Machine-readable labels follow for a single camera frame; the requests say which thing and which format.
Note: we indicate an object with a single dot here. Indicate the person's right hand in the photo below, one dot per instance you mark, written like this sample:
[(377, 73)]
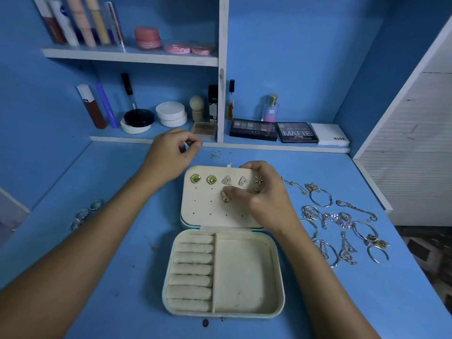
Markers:
[(265, 201)]

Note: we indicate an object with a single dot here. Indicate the person's left hand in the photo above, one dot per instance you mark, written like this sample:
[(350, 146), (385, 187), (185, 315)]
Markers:
[(166, 157)]

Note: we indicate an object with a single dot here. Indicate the small silver stud earring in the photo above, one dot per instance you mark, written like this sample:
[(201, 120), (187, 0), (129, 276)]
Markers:
[(258, 180)]

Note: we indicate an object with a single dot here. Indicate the green stud earring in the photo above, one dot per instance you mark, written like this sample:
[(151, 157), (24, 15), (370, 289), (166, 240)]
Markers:
[(211, 179), (196, 178)]

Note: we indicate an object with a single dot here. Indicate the gold dangling earring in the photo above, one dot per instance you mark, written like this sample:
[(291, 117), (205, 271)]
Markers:
[(226, 197)]

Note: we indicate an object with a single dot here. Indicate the cream jewellery box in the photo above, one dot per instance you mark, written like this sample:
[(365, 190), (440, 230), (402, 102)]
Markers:
[(244, 279)]

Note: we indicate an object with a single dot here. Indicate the pile of silver rings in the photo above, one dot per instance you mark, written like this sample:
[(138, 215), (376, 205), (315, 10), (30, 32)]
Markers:
[(81, 216)]

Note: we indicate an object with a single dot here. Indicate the person's right forearm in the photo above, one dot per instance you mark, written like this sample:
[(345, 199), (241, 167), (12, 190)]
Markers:
[(328, 293)]

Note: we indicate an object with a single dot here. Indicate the person's left forearm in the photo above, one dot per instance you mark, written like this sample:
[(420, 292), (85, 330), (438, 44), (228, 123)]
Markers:
[(78, 257)]

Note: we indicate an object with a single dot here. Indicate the white flat box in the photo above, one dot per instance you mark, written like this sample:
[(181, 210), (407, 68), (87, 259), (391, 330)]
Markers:
[(330, 134)]

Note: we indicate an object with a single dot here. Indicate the white round cream jar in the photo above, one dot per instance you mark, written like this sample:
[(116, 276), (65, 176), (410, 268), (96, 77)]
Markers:
[(171, 113)]

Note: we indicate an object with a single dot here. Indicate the white bowl black inside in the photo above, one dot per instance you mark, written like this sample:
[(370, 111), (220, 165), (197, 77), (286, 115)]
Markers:
[(138, 120)]

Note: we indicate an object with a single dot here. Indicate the square brown powder compact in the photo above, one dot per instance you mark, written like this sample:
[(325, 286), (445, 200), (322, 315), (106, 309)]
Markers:
[(204, 129)]

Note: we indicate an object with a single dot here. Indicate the beige makeup sponge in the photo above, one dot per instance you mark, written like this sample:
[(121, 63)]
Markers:
[(197, 106)]

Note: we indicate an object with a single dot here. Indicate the black cosmetic bottle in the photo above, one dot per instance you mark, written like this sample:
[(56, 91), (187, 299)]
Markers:
[(212, 103)]

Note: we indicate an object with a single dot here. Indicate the dark eyeshadow palette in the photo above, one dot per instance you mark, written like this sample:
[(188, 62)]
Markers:
[(253, 129)]

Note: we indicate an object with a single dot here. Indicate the black lettered eyeshadow palette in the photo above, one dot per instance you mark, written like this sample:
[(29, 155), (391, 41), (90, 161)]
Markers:
[(297, 132)]

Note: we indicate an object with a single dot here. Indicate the black makeup brush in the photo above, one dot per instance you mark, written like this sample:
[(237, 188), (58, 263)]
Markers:
[(128, 89)]

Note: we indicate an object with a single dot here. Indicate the blue cosmetic tube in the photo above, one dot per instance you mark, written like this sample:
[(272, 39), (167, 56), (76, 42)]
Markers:
[(106, 106)]

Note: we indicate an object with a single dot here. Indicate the thin dark cosmetic bottle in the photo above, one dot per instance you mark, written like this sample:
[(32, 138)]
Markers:
[(230, 101)]

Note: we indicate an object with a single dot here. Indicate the brown lipstick tube white cap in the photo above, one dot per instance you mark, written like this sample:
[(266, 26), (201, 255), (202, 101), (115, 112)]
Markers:
[(92, 108)]

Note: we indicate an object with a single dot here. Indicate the small pink perfume bottle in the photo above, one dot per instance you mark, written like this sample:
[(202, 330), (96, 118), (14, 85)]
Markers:
[(270, 110)]

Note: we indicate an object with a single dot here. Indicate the pink flat compact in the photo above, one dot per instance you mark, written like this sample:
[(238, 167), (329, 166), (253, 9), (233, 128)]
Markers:
[(177, 48), (203, 49)]

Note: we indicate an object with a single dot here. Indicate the pink round jar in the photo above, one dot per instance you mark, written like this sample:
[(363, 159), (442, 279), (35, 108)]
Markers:
[(147, 38)]

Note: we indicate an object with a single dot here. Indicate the white shelf unit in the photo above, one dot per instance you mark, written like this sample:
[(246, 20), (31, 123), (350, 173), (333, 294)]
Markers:
[(223, 38)]

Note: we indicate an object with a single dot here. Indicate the short beige cosmetic tube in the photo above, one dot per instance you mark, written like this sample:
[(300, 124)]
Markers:
[(97, 19)]

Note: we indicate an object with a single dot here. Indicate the white slatted cabinet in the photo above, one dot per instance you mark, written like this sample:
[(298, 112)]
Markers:
[(417, 151)]

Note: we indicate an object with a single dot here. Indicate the tall beige cosmetic tube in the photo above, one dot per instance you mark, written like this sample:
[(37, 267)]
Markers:
[(81, 21)]

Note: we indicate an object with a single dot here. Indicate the white framed marbled panel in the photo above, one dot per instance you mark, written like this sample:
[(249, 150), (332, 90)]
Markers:
[(10, 208)]

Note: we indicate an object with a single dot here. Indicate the white tube blue label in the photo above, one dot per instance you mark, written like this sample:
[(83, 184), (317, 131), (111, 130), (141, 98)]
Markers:
[(63, 23)]

